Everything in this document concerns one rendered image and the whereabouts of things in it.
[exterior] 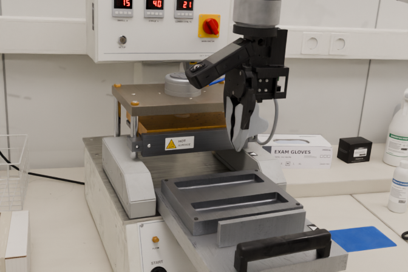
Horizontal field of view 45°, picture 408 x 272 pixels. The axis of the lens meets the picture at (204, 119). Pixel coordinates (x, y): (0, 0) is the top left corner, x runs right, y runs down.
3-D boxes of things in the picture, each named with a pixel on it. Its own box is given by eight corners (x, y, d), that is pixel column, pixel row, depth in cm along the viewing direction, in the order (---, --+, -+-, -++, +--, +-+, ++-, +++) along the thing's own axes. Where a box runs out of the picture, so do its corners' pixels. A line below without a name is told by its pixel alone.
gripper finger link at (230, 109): (260, 148, 86) (265, 97, 83) (230, 150, 84) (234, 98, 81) (252, 142, 89) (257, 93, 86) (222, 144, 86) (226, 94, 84)
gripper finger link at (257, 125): (269, 154, 83) (275, 102, 80) (238, 157, 81) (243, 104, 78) (261, 148, 86) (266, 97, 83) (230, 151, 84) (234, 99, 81)
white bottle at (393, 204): (389, 203, 142) (398, 156, 138) (407, 209, 139) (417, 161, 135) (385, 209, 138) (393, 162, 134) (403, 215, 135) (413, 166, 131)
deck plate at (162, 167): (82, 140, 128) (82, 136, 127) (205, 131, 141) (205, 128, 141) (123, 224, 87) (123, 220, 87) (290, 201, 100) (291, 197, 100)
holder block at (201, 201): (160, 191, 90) (161, 178, 90) (256, 180, 98) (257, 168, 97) (192, 236, 76) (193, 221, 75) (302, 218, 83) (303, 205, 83)
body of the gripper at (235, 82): (286, 103, 81) (294, 29, 77) (239, 105, 77) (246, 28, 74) (263, 91, 87) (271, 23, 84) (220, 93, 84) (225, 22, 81)
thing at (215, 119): (125, 123, 112) (126, 83, 109) (214, 118, 120) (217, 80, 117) (146, 149, 97) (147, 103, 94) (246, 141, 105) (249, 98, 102)
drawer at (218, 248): (152, 206, 93) (153, 168, 90) (255, 193, 101) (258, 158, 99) (214, 303, 67) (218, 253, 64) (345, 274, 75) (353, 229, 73)
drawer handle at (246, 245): (232, 266, 69) (235, 241, 67) (322, 249, 74) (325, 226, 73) (239, 274, 67) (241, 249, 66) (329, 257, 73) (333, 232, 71)
